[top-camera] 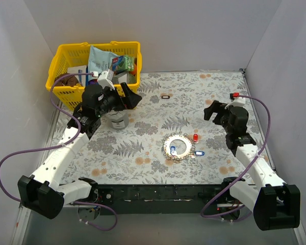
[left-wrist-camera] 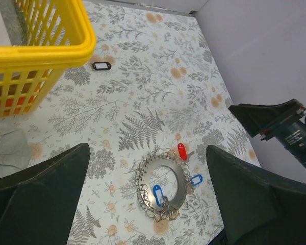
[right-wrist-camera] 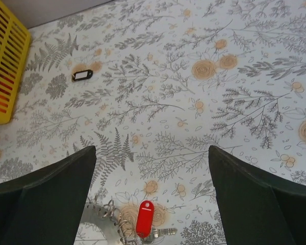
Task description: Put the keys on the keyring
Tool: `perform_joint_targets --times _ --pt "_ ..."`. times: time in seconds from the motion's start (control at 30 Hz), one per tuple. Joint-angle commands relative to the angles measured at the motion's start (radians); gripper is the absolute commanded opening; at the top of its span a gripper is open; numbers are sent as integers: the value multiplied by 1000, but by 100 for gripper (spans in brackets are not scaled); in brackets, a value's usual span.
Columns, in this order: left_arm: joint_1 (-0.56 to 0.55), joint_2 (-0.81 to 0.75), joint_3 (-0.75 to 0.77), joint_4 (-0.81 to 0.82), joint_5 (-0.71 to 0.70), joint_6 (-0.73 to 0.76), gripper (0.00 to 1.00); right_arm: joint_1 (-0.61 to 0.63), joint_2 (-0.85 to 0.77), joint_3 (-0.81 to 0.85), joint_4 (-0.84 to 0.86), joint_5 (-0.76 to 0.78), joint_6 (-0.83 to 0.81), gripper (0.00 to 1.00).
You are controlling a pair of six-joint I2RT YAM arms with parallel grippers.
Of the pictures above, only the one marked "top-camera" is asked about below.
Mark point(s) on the red key tag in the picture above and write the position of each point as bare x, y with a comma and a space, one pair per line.
195, 138

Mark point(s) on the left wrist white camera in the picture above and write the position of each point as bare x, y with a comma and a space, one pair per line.
105, 79

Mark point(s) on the floral patterned table mat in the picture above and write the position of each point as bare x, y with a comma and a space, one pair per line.
134, 155

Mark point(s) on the light blue chips bag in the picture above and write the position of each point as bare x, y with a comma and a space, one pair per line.
99, 60

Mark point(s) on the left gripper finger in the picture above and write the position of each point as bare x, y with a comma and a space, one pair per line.
128, 92
127, 102

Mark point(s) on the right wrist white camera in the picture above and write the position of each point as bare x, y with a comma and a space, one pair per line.
237, 100

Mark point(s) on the brown round pouch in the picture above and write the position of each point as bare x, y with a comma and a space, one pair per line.
66, 79

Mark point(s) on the yellow plastic basket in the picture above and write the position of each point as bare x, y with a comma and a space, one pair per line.
77, 54

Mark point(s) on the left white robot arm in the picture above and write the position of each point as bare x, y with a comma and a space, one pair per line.
42, 191

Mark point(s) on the silver disc keyring organiser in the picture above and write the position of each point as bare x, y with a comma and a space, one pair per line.
184, 146

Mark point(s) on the white blue paper box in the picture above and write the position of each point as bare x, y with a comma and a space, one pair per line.
79, 70

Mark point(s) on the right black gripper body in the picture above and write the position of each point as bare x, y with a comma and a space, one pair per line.
218, 117

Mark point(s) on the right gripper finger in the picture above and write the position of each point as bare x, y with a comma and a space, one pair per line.
220, 119
215, 107

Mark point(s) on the blue green carton box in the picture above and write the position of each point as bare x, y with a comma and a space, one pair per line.
123, 63

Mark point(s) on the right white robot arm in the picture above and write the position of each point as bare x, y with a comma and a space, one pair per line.
274, 203

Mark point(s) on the blue key tag white label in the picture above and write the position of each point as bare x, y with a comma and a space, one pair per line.
199, 153

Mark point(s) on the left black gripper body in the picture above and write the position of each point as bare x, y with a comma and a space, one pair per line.
121, 99

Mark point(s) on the wrist white camera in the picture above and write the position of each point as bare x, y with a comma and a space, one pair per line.
237, 100
105, 79

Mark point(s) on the blue key tag with key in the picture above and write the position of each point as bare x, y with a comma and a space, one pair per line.
173, 151

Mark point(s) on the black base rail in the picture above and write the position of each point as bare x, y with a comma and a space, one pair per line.
153, 198

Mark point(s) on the orange item in basket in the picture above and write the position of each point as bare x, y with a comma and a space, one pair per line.
134, 71

